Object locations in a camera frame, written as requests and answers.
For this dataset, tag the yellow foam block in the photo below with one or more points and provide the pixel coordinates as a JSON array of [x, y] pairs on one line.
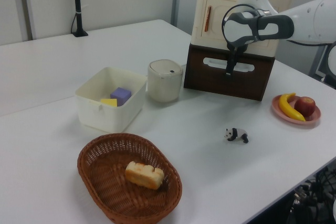
[[109, 102]]

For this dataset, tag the dark brown wooden drawer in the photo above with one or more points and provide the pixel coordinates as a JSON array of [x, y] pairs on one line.
[[210, 82]]

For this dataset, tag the purple foam cube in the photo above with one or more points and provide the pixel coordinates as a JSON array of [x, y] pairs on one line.
[[120, 95]]

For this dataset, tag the brown wicker basket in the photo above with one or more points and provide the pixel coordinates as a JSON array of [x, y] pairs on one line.
[[105, 195]]

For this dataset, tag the pink round plate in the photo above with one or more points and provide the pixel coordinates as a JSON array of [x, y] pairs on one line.
[[316, 115]]

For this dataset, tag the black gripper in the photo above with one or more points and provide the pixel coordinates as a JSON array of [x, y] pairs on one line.
[[237, 49]]

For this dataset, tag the small panda figurine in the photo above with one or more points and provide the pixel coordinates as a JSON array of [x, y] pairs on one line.
[[237, 132]]

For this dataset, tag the yellow toy banana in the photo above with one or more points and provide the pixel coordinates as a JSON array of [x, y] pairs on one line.
[[284, 106]]

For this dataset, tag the white plastic storage box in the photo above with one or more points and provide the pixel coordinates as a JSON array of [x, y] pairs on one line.
[[105, 119]]

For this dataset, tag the grey metal frame post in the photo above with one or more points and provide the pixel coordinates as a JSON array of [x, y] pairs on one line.
[[317, 61]]

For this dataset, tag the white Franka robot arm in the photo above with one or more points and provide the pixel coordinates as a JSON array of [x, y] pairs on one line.
[[309, 22]]

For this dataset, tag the dark brown drawer housing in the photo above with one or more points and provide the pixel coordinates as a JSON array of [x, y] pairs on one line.
[[200, 47]]

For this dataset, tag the white round lidded bin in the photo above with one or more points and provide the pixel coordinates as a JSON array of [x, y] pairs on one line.
[[164, 85]]

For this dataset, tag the red toy apple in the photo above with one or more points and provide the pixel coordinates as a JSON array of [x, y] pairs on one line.
[[304, 106]]

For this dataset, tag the toy bread slice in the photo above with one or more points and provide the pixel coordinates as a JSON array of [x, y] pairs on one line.
[[143, 175]]

